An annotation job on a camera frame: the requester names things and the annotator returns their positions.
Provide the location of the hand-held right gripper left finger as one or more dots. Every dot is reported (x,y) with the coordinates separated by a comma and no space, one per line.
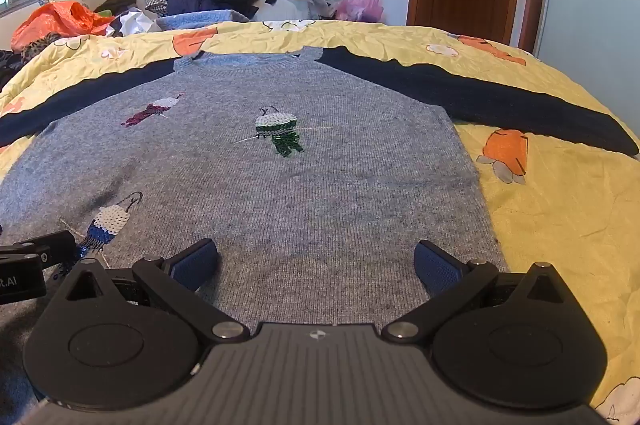
(196,263)

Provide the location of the orange plastic bag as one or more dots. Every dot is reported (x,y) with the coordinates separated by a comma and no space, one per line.
(62,22)

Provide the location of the yellow printed bedspread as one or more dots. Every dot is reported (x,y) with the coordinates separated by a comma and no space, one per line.
(550,205)

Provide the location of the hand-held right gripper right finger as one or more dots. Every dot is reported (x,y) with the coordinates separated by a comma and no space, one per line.
(436,266)

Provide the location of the dark green cloth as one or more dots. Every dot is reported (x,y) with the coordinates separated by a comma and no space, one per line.
(117,2)

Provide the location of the pink plastic bag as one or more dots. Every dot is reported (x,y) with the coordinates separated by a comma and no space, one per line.
(361,4)

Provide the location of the grey sweater with navy sleeves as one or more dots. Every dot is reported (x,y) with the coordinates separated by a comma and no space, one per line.
(280,185)

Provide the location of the light blue folded cloth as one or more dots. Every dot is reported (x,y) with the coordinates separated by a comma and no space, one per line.
(200,21)

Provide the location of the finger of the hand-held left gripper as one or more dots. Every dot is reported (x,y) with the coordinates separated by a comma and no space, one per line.
(52,246)

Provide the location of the dark leopard print cloth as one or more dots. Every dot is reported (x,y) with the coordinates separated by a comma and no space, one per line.
(32,50)

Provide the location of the white crumpled cloth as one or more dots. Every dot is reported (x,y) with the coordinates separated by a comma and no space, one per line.
(134,24)

